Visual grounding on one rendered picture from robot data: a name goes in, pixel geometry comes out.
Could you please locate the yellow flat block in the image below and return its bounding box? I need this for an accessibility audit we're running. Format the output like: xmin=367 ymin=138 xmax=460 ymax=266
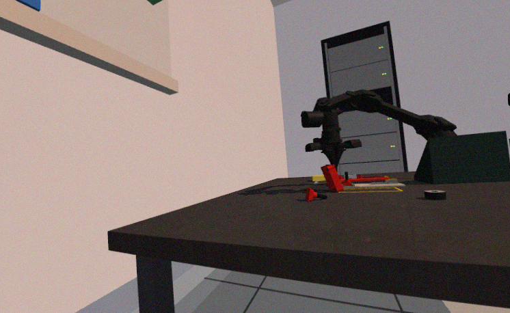
xmin=312 ymin=175 xmax=326 ymax=182

